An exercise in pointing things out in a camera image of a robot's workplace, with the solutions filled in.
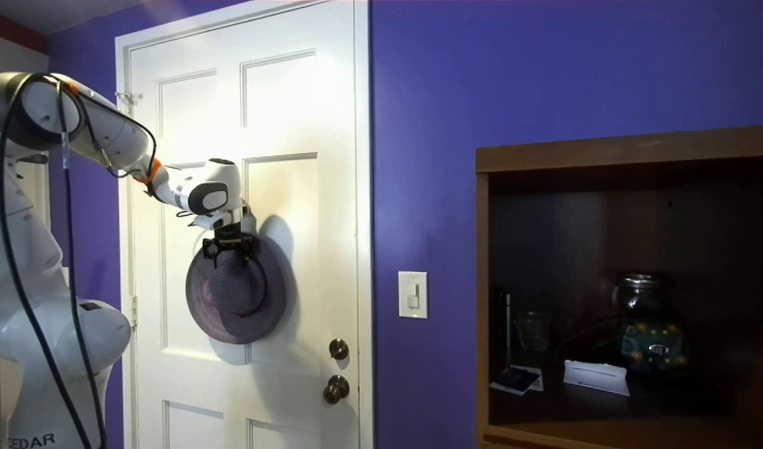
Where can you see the white panel door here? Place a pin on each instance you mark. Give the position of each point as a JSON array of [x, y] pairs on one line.
[[297, 107]]

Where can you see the brown wooden cabinet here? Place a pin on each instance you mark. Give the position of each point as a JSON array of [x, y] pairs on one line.
[[613, 153]]

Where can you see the white light switch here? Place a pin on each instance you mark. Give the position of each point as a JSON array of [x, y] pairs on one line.
[[413, 294]]

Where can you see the metal door hinge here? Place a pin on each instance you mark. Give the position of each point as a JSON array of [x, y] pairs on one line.
[[128, 98]]

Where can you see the small flat dark device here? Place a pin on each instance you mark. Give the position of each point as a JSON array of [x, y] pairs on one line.
[[516, 379]]

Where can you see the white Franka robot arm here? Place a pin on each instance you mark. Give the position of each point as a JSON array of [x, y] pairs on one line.
[[34, 331]]

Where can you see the purple wide-brim hat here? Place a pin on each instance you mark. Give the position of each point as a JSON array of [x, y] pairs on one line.
[[234, 294]]

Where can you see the glass jar with marbles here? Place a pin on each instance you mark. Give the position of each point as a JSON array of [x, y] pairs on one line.
[[647, 331]]

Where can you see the dark brass door knob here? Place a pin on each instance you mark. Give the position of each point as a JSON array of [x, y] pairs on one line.
[[335, 390]]

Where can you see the clear drinking glass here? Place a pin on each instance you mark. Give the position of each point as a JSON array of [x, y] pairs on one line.
[[532, 331]]

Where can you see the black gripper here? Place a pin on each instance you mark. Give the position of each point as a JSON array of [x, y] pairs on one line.
[[229, 235]]

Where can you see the brass deadbolt lock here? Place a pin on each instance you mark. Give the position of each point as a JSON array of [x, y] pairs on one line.
[[338, 350]]

